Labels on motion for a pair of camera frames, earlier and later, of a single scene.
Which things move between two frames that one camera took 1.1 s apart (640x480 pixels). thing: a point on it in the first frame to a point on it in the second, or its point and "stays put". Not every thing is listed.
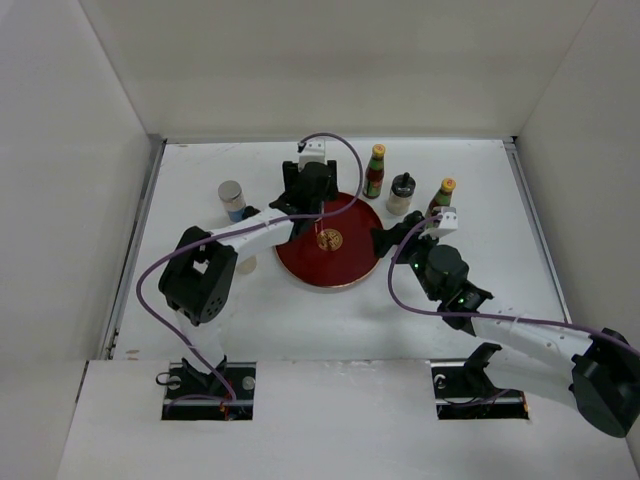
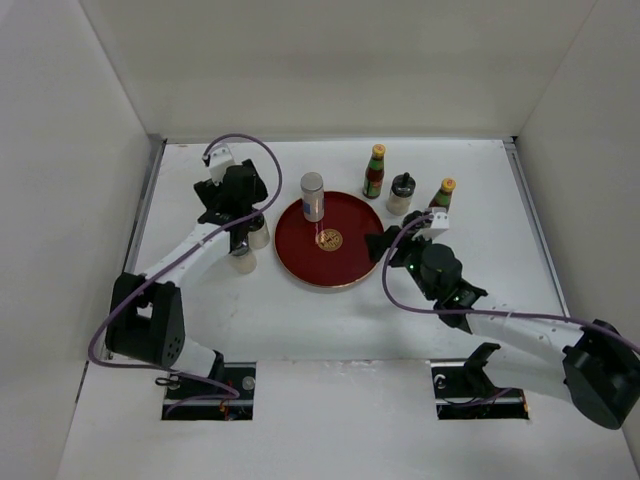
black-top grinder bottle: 247,265 stays put
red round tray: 338,249 stays put
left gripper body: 330,193 to 210,193
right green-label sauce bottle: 442,198 stays put
